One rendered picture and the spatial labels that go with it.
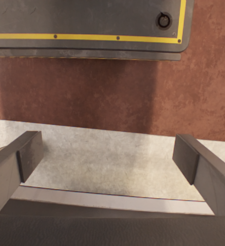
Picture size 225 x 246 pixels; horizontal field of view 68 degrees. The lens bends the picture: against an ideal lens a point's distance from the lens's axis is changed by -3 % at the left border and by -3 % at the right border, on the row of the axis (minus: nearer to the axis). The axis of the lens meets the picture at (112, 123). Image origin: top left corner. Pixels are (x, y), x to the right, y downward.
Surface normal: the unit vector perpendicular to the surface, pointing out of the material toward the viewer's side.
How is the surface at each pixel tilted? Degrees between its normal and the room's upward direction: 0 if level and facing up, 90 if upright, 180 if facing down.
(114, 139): 0
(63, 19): 0
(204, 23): 0
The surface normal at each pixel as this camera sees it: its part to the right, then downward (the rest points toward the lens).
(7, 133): 0.02, 0.29
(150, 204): 0.12, -0.95
